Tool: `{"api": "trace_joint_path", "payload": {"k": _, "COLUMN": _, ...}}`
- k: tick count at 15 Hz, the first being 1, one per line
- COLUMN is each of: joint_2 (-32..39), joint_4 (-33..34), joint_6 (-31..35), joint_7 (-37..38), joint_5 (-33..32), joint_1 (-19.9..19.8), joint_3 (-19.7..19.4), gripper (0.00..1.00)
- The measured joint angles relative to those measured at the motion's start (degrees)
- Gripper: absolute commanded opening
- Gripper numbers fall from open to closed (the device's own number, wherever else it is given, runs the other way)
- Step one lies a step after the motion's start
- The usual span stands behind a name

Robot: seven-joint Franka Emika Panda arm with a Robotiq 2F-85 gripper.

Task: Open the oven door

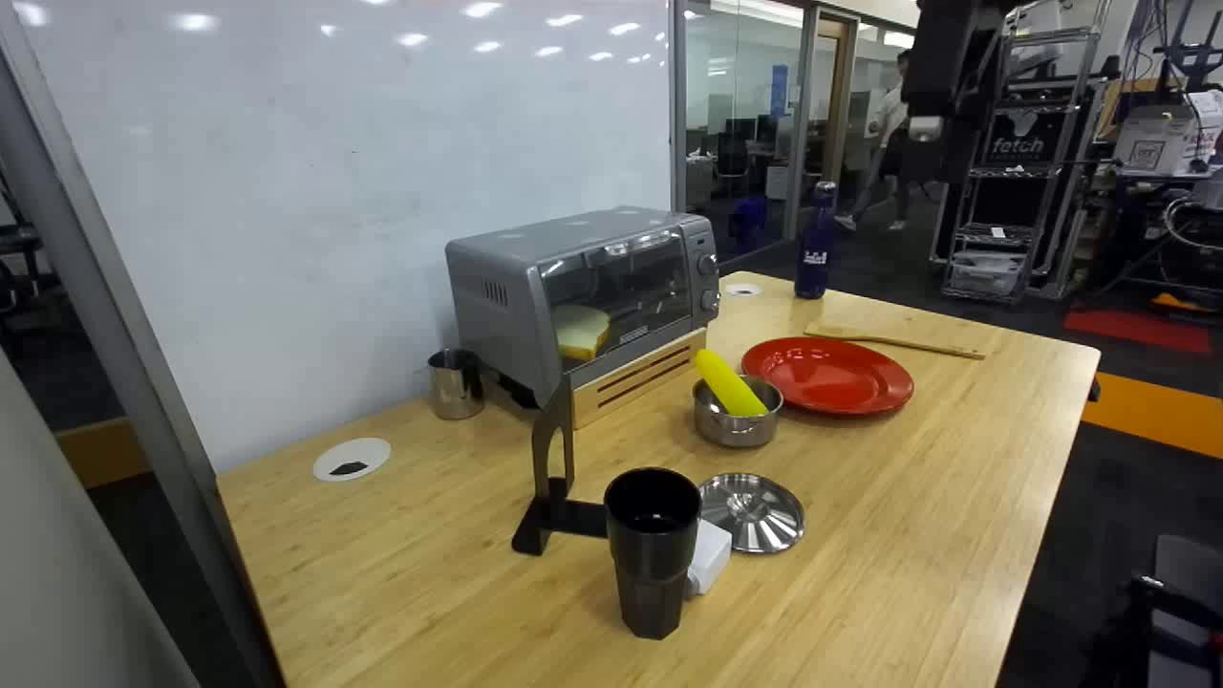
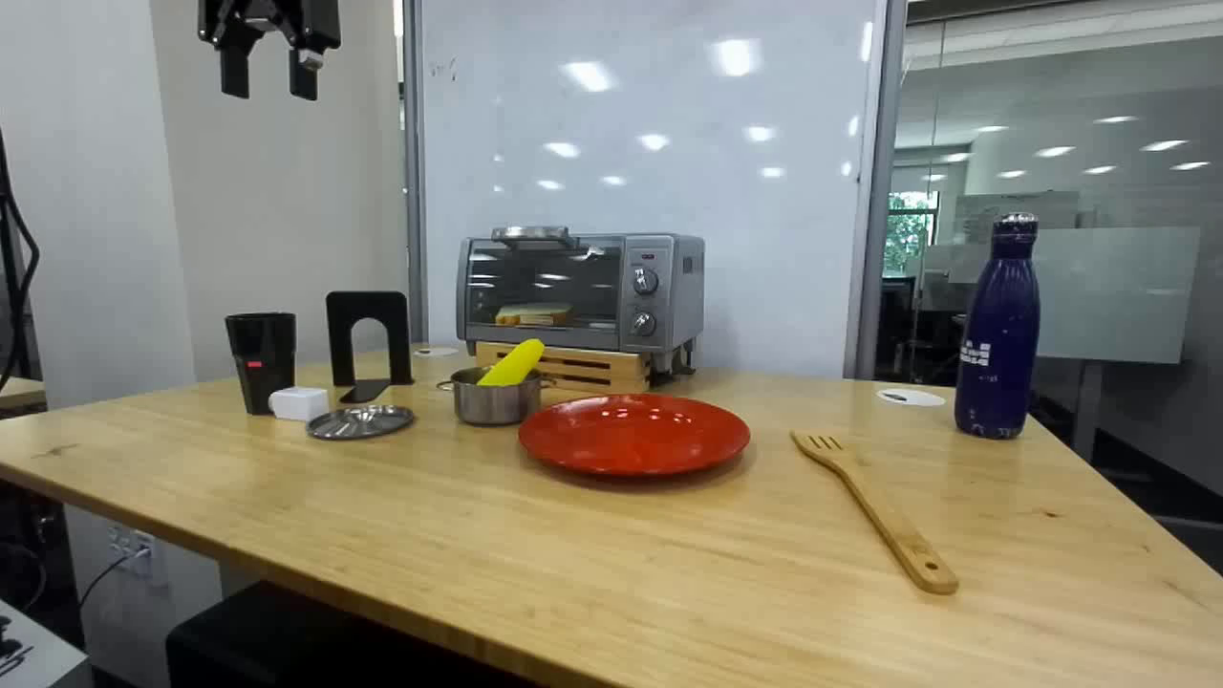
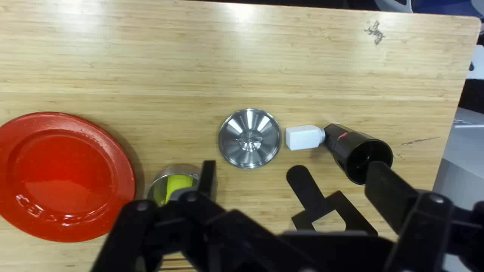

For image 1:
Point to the red plate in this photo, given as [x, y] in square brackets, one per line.
[826, 377]

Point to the yellow toy corn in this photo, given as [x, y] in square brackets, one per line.
[733, 382]

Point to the small metal cup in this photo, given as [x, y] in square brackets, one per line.
[451, 382]

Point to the silver metal bowl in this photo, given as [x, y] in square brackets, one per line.
[753, 515]

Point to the metal shelf rack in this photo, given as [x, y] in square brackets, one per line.
[1018, 166]

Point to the small white box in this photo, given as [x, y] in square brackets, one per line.
[708, 554]

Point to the black plastic tumbler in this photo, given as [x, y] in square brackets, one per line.
[651, 549]

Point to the black angled stand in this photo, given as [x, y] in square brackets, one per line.
[552, 444]

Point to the yellow bread slice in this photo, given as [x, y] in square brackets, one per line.
[582, 329]

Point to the silver toaster oven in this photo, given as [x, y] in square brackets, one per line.
[502, 288]

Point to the person in white shirt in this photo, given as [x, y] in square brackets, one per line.
[882, 140]

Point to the white box on desk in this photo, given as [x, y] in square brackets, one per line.
[1154, 140]

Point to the dark blue water bottle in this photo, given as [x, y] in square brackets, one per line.
[817, 244]

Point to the black chair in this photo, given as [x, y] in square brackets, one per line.
[1166, 632]

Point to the white board panel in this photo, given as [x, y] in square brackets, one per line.
[317, 205]

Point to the glass oven door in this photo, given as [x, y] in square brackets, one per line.
[631, 296]

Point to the small metal pot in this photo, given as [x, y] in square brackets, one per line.
[735, 430]

